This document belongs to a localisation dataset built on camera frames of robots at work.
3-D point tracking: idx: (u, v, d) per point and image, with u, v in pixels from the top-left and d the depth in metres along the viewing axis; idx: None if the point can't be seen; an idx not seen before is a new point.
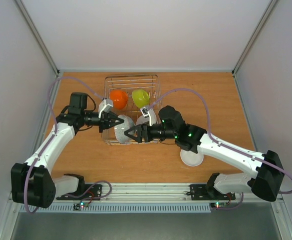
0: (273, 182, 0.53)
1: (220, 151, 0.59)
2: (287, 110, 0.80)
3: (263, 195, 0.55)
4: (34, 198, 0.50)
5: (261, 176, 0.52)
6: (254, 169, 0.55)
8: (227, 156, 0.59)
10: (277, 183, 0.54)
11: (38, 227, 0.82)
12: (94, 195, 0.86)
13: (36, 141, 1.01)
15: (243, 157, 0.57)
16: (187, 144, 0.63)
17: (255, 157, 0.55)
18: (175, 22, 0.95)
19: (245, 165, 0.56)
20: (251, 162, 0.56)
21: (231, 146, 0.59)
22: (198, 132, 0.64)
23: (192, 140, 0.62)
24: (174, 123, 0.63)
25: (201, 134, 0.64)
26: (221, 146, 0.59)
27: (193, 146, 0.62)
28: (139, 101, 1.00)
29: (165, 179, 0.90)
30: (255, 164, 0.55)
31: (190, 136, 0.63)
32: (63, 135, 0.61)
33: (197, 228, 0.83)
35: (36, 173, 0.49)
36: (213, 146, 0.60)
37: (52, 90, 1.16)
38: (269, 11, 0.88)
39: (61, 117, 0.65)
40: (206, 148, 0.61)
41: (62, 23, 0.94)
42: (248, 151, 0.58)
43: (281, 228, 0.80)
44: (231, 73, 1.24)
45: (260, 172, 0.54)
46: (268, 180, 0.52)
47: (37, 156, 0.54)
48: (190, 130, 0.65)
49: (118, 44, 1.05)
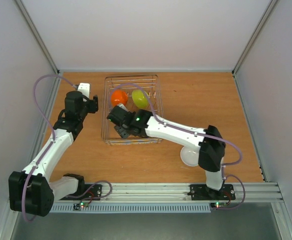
0: (214, 153, 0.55)
1: (166, 131, 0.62)
2: (287, 109, 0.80)
3: (207, 166, 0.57)
4: (32, 207, 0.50)
5: (203, 150, 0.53)
6: (197, 144, 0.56)
8: (173, 135, 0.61)
10: (218, 154, 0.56)
11: (38, 227, 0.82)
12: (94, 195, 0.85)
13: (36, 141, 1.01)
15: (187, 135, 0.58)
16: (136, 128, 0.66)
17: (197, 132, 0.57)
18: (175, 23, 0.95)
19: (189, 141, 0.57)
20: (194, 138, 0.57)
21: (175, 126, 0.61)
22: (145, 116, 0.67)
23: (139, 123, 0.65)
24: (118, 117, 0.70)
25: (149, 118, 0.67)
26: (167, 127, 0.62)
27: (141, 129, 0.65)
28: (139, 101, 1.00)
29: (165, 179, 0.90)
30: (197, 140, 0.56)
31: (137, 120, 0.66)
32: (62, 142, 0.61)
33: (196, 228, 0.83)
35: (33, 181, 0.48)
36: (160, 127, 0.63)
37: (52, 90, 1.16)
38: (268, 11, 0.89)
39: (59, 123, 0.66)
40: (154, 130, 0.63)
41: (62, 22, 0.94)
42: (192, 128, 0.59)
43: (281, 228, 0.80)
44: (231, 73, 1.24)
45: (201, 146, 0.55)
46: (209, 153, 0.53)
47: (35, 165, 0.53)
48: (137, 115, 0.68)
49: (118, 44, 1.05)
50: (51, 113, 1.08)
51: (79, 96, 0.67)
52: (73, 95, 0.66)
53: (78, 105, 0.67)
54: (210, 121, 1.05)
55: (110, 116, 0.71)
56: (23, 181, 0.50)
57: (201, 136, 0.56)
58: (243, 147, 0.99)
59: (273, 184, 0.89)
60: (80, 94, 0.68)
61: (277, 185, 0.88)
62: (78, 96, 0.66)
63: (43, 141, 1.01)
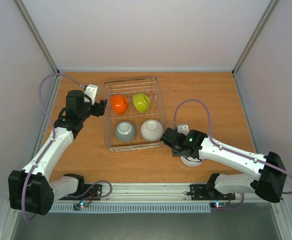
0: (276, 184, 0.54)
1: (220, 154, 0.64)
2: (287, 109, 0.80)
3: (265, 196, 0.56)
4: (32, 205, 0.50)
5: (264, 179, 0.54)
6: (257, 171, 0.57)
8: (227, 158, 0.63)
10: (280, 183, 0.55)
11: (38, 228, 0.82)
12: (94, 195, 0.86)
13: (37, 142, 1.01)
15: (245, 160, 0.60)
16: (189, 149, 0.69)
17: (257, 159, 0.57)
18: (175, 23, 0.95)
19: (247, 167, 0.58)
20: (252, 164, 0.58)
21: (232, 149, 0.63)
22: (198, 136, 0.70)
23: (193, 144, 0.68)
24: (169, 137, 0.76)
25: (202, 138, 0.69)
26: (223, 150, 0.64)
27: (194, 150, 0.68)
28: (139, 105, 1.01)
29: (165, 179, 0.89)
30: (257, 167, 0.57)
31: (191, 141, 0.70)
32: (61, 141, 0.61)
33: (196, 228, 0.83)
35: (33, 180, 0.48)
36: (215, 149, 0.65)
37: (52, 90, 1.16)
38: (269, 10, 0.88)
39: (60, 121, 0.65)
40: (209, 152, 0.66)
41: (62, 23, 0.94)
42: (250, 154, 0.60)
43: (281, 228, 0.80)
44: (231, 73, 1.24)
45: (263, 174, 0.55)
46: (271, 182, 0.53)
47: (35, 164, 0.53)
48: (189, 135, 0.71)
49: (118, 44, 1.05)
50: (51, 113, 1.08)
51: (81, 95, 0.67)
52: (74, 94, 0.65)
53: (80, 104, 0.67)
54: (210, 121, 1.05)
55: (163, 138, 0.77)
56: (23, 180, 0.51)
57: (262, 163, 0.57)
58: (242, 147, 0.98)
59: None
60: (81, 92, 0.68)
61: None
62: (80, 95, 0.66)
63: (43, 141, 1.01)
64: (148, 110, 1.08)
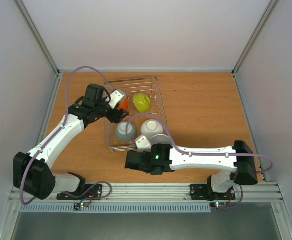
0: (253, 171, 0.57)
1: (193, 161, 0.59)
2: (288, 108, 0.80)
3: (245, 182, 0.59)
4: (32, 189, 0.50)
5: (243, 171, 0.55)
6: (232, 165, 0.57)
8: (201, 164, 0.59)
10: (253, 168, 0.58)
11: (38, 228, 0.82)
12: (95, 195, 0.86)
13: (37, 141, 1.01)
15: (218, 159, 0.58)
16: (158, 168, 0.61)
17: (228, 153, 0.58)
18: (174, 23, 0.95)
19: (223, 165, 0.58)
20: (226, 160, 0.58)
21: (202, 152, 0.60)
22: (163, 150, 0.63)
23: (161, 161, 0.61)
24: (132, 161, 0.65)
25: (168, 150, 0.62)
26: (193, 156, 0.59)
27: (165, 167, 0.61)
28: (139, 105, 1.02)
29: (165, 179, 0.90)
30: (231, 161, 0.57)
31: (158, 158, 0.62)
32: (70, 129, 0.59)
33: (197, 228, 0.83)
35: (33, 166, 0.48)
36: (185, 158, 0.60)
37: (52, 90, 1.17)
38: (269, 10, 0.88)
39: (73, 108, 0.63)
40: (179, 164, 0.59)
41: (61, 23, 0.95)
42: (219, 150, 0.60)
43: (281, 229, 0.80)
44: (231, 73, 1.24)
45: (239, 167, 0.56)
46: (249, 172, 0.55)
47: (39, 149, 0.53)
48: (154, 152, 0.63)
49: (117, 44, 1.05)
50: (51, 113, 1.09)
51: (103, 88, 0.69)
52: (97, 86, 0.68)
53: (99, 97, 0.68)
54: (209, 121, 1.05)
55: (127, 165, 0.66)
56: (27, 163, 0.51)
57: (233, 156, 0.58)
58: None
59: (273, 184, 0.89)
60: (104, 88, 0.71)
61: (277, 185, 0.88)
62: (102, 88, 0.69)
63: None
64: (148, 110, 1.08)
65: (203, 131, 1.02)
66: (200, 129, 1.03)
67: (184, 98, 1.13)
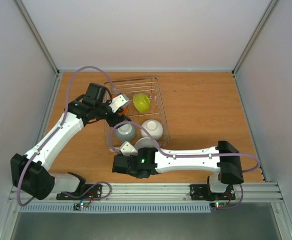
0: (238, 170, 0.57)
1: (178, 163, 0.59)
2: (287, 108, 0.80)
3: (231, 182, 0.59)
4: (30, 190, 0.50)
5: (226, 171, 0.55)
6: (215, 166, 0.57)
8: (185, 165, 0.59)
10: (238, 167, 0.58)
11: (38, 228, 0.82)
12: (94, 195, 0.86)
13: (37, 141, 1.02)
15: (202, 159, 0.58)
16: (144, 171, 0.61)
17: (211, 154, 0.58)
18: (174, 23, 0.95)
19: (206, 166, 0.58)
20: (209, 161, 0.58)
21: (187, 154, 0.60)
22: (148, 154, 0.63)
23: (147, 165, 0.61)
24: (119, 165, 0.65)
25: (154, 154, 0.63)
26: (177, 158, 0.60)
27: (152, 170, 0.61)
28: (139, 105, 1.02)
29: (165, 179, 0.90)
30: (214, 162, 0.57)
31: (143, 162, 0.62)
32: (68, 129, 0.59)
33: (197, 228, 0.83)
35: (31, 167, 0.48)
36: (170, 161, 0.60)
37: (52, 90, 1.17)
38: (268, 10, 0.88)
39: (73, 104, 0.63)
40: (164, 166, 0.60)
41: (61, 23, 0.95)
42: (203, 150, 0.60)
43: (281, 229, 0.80)
44: (231, 73, 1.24)
45: (222, 166, 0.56)
46: (233, 172, 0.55)
47: (37, 151, 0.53)
48: (139, 156, 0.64)
49: (117, 44, 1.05)
50: (51, 113, 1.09)
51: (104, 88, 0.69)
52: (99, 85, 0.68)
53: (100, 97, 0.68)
54: (209, 121, 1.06)
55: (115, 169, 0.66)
56: None
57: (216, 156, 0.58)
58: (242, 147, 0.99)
59: (273, 184, 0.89)
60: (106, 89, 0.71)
61: (277, 185, 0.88)
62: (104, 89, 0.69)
63: None
64: (148, 110, 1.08)
65: (203, 131, 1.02)
66: (200, 129, 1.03)
67: (184, 98, 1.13)
